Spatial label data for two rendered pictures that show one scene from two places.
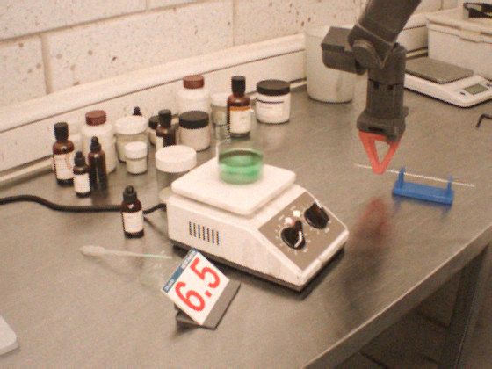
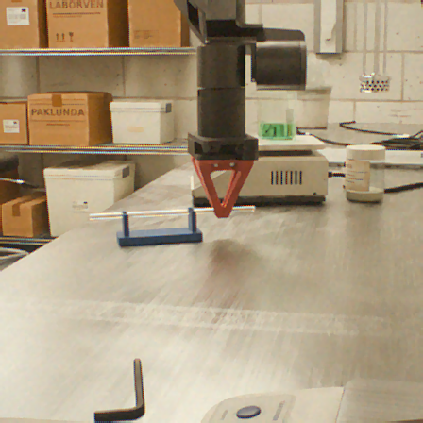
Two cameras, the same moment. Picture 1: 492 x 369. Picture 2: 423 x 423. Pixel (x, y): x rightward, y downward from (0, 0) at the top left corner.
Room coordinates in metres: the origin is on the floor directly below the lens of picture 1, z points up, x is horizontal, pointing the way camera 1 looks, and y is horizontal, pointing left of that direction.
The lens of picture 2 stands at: (1.58, -0.73, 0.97)
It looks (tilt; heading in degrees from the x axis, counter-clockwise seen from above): 12 degrees down; 142
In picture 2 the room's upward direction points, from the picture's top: straight up
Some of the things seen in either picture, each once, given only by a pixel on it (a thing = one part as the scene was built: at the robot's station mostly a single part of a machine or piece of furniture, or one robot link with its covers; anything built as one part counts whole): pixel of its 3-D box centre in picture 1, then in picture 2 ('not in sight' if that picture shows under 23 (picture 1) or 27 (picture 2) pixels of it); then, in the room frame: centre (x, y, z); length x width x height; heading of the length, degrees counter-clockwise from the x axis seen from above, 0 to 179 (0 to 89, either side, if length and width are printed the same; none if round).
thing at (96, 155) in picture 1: (97, 159); not in sight; (0.88, 0.24, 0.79); 0.03 x 0.03 x 0.08
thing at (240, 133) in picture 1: (242, 149); (277, 114); (0.71, 0.01, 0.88); 0.07 x 0.06 x 0.08; 139
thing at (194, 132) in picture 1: (194, 130); not in sight; (1.02, 0.09, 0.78); 0.05 x 0.05 x 0.06
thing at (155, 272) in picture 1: (161, 271); not in sight; (0.61, 0.10, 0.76); 0.06 x 0.06 x 0.02
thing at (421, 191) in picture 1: (424, 184); (159, 225); (0.83, -0.28, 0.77); 0.10 x 0.03 x 0.04; 67
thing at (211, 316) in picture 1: (202, 286); not in sight; (0.57, 0.05, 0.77); 0.09 x 0.06 x 0.04; 162
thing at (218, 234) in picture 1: (251, 217); (263, 171); (0.69, -0.01, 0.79); 0.22 x 0.13 x 0.08; 57
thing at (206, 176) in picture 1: (234, 181); (280, 143); (0.71, 0.02, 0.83); 0.12 x 0.12 x 0.01; 57
